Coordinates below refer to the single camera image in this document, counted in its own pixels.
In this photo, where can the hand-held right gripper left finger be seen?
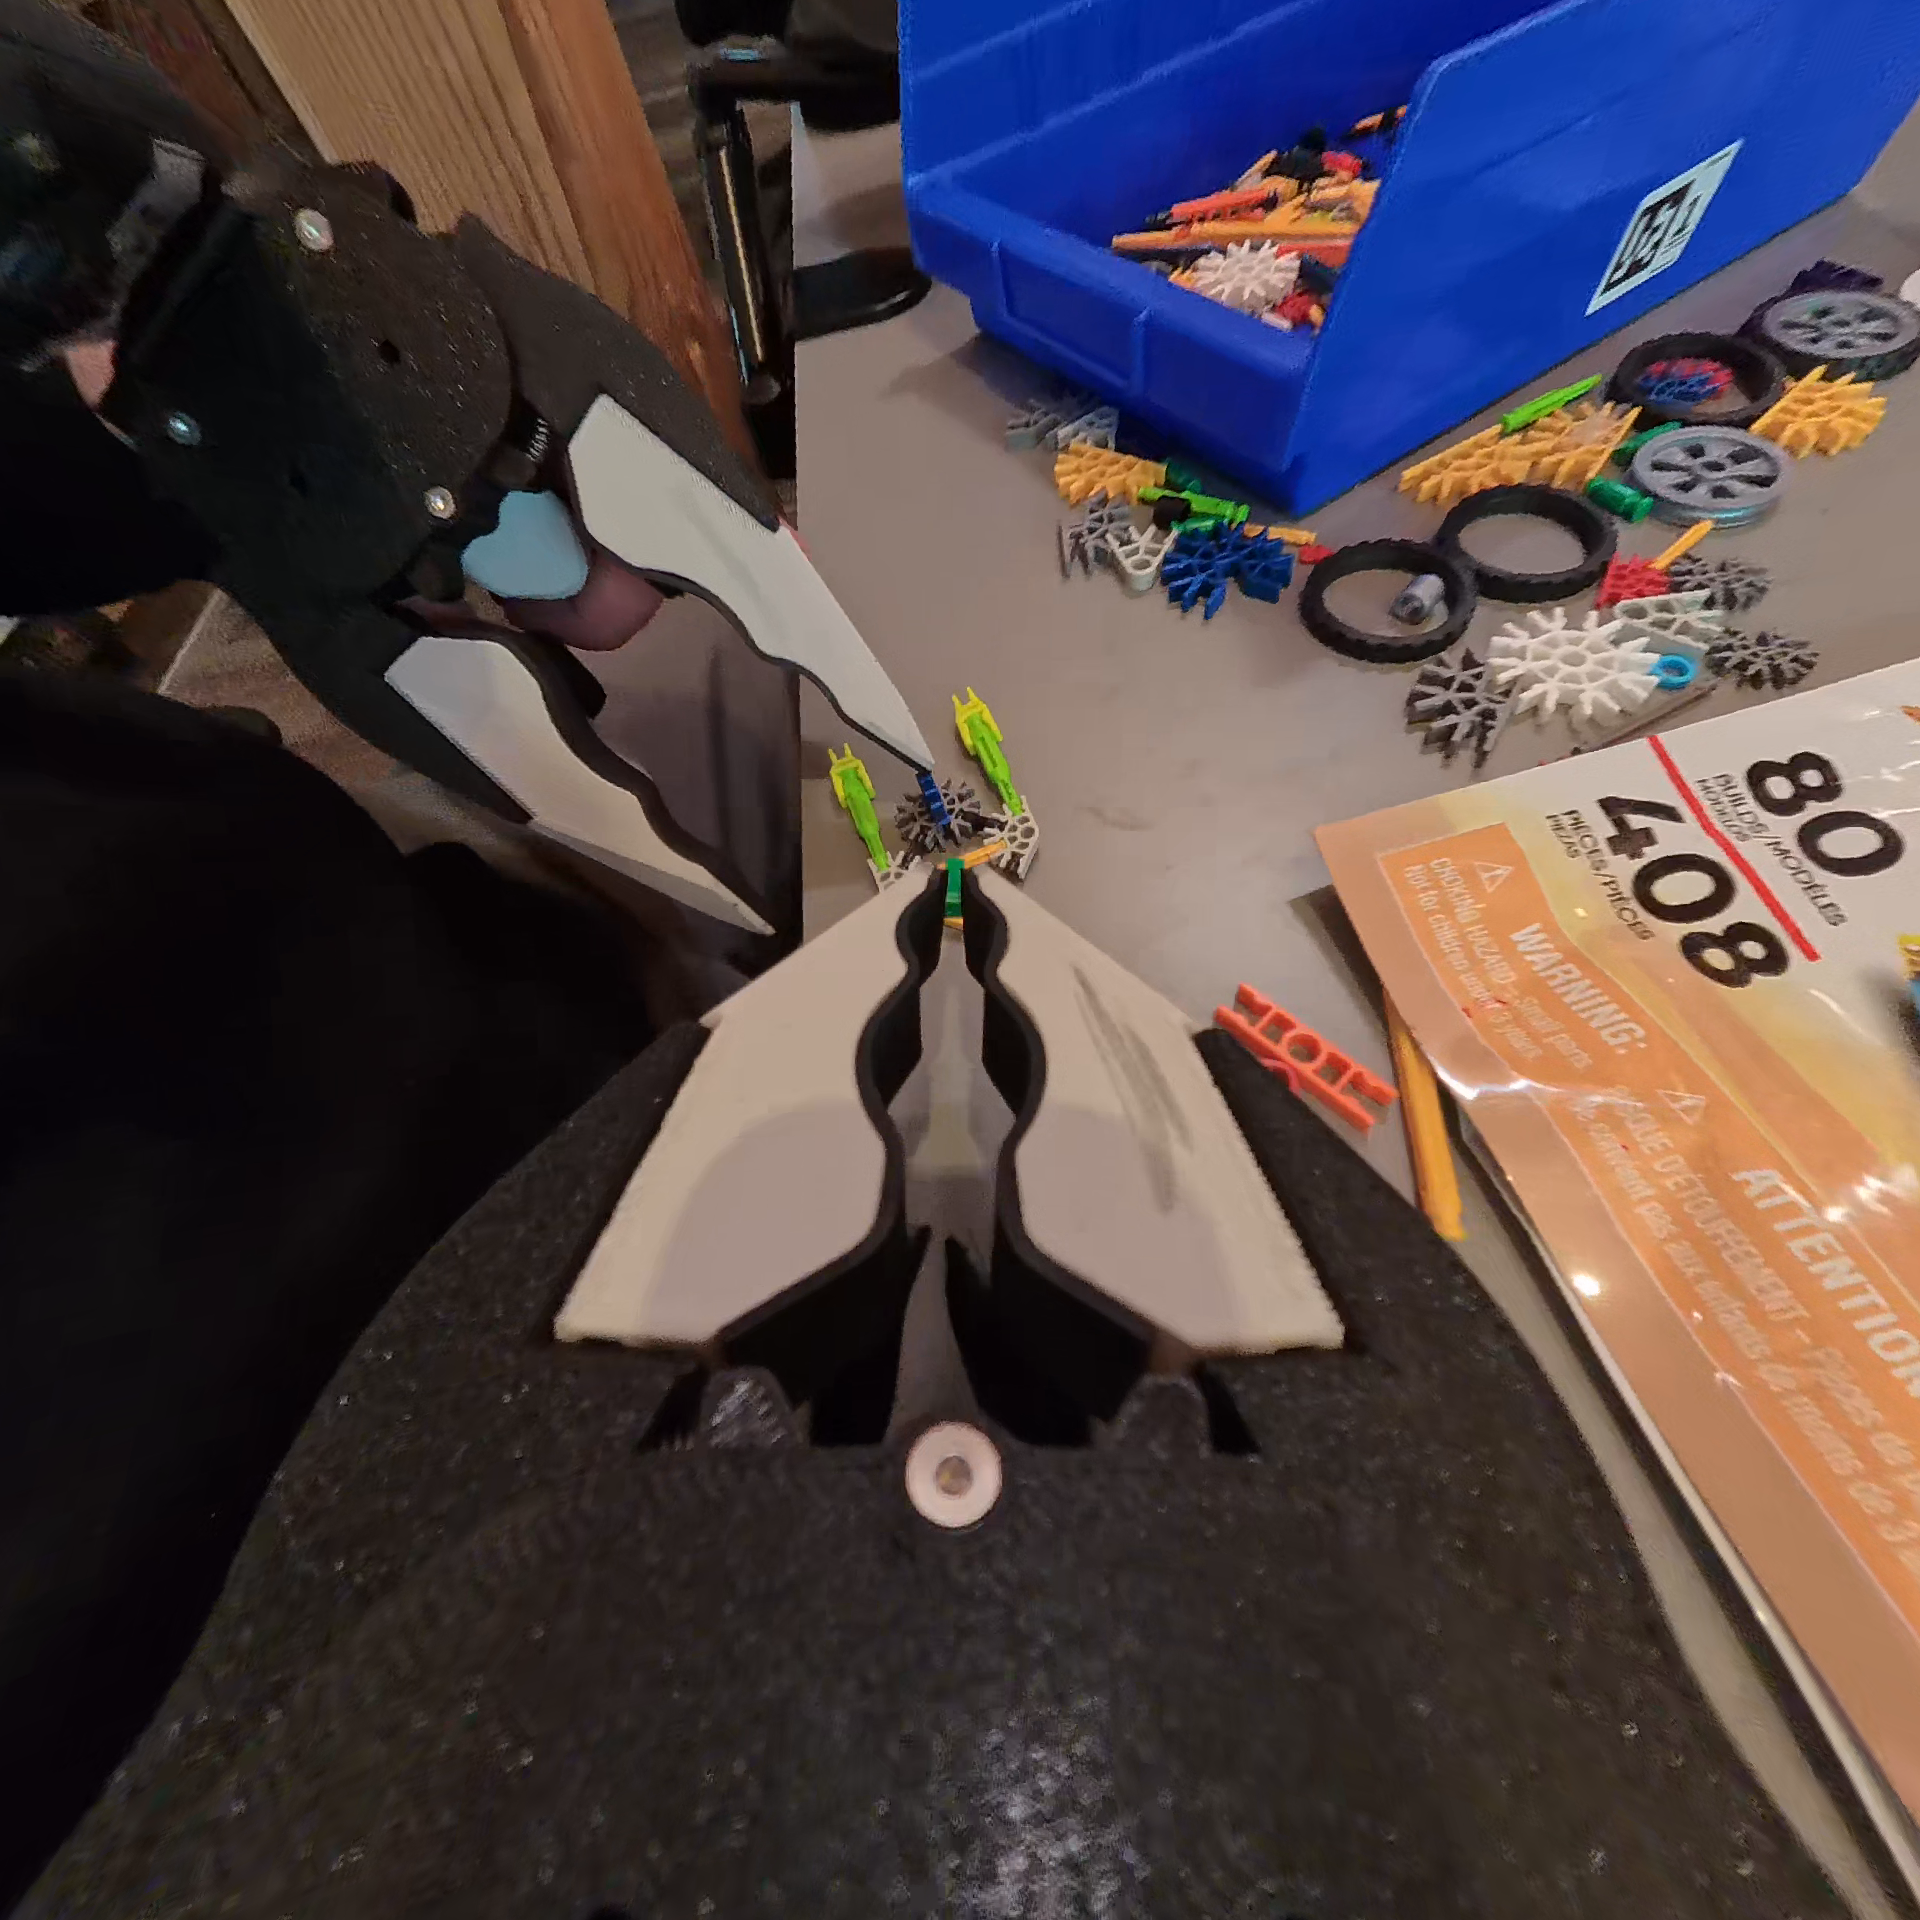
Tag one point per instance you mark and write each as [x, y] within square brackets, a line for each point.
[736, 1186]

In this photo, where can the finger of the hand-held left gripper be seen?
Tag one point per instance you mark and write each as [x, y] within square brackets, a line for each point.
[705, 541]
[555, 765]

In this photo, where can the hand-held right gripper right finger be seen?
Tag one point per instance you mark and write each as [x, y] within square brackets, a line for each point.
[1171, 1186]

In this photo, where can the short green rod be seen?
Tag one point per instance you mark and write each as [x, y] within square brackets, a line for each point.
[950, 893]

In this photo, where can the lime and gray toy assembly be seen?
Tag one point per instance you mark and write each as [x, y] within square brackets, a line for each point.
[1026, 843]

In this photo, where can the blue plastic bin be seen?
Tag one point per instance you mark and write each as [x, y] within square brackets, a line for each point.
[1080, 92]

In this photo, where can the pile of toy construction pieces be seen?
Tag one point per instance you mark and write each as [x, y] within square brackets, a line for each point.
[1244, 279]

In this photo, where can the person's left hand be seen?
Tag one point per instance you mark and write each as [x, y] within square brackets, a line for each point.
[609, 609]

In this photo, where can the orange ladder piece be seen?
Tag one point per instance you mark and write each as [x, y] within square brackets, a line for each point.
[1304, 1058]

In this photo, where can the wooden panel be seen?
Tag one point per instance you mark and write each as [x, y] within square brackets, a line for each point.
[494, 120]

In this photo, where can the black metal stand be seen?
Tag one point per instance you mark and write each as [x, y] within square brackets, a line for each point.
[736, 195]

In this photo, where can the yellow fan connector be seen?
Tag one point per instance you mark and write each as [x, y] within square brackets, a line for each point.
[1597, 435]
[1477, 468]
[1110, 472]
[1815, 412]

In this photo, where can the pale gray fan connector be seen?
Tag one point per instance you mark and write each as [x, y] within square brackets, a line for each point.
[1143, 560]

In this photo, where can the printed plastic toy bag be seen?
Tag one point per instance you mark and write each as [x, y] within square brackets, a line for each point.
[1650, 1081]

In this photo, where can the long lime green rod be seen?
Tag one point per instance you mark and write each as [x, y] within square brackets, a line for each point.
[1200, 507]

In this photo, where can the blue snowflake connector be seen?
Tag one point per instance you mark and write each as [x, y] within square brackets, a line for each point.
[1223, 572]

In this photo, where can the dark gray snowflake connector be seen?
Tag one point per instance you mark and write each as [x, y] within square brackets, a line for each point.
[1718, 582]
[1464, 706]
[1755, 657]

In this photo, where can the short yellow rod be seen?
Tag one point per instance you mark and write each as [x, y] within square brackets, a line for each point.
[1684, 542]
[1281, 534]

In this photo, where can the black rubber tire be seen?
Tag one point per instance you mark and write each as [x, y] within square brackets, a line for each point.
[1317, 601]
[1532, 499]

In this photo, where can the small gray spacer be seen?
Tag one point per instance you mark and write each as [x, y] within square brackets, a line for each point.
[1418, 601]

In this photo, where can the white snowflake connector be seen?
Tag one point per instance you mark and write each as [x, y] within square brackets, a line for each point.
[1558, 657]

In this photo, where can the gray rod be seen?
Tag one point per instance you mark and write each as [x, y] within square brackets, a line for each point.
[1642, 719]

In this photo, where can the light gray fan connector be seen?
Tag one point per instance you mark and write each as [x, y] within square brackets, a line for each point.
[1673, 618]

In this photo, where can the red fan connector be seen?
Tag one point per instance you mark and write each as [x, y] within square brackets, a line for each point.
[1634, 582]

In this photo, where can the bent green rod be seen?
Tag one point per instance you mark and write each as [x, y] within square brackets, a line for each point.
[1620, 499]

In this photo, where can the gray wheel hub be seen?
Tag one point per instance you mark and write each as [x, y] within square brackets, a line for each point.
[1710, 472]

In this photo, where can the black wheel with blue connector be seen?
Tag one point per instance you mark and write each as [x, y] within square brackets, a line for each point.
[1696, 348]

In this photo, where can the black wheel with gray hub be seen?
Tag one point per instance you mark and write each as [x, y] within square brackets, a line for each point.
[1838, 329]

